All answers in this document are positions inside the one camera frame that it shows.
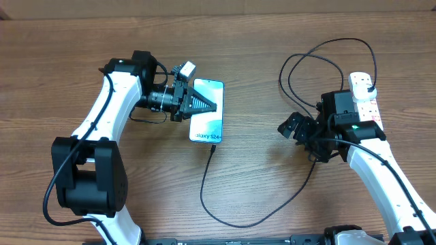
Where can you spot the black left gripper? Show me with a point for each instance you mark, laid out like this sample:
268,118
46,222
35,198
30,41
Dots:
191,94

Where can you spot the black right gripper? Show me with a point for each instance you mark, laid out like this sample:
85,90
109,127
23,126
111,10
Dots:
305,125

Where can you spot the blue Galaxy smartphone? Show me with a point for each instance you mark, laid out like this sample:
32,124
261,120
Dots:
208,127

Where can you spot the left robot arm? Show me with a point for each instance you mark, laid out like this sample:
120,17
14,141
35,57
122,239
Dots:
90,183

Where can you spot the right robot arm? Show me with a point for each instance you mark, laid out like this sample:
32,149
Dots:
338,130

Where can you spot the white charger plug adapter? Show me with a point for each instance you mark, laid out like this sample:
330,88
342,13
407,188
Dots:
363,92

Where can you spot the white power strip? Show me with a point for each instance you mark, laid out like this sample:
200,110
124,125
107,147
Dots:
367,110

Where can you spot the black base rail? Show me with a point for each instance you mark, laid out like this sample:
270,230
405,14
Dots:
313,239

